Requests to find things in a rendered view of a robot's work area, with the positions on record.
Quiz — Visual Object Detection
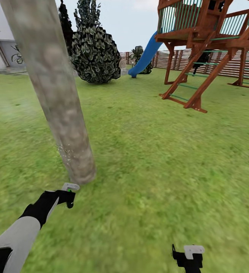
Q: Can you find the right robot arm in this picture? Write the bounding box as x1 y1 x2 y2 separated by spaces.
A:
173 245 205 273

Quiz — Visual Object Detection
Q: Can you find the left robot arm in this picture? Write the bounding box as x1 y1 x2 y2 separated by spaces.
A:
0 182 80 273

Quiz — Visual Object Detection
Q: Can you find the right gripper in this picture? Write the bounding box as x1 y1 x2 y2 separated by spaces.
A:
173 249 202 273

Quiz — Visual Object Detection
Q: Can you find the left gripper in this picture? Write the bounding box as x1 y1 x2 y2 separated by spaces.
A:
62 190 76 203

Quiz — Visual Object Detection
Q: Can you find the pesticide atomizer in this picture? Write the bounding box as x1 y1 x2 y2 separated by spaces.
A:
66 202 74 209

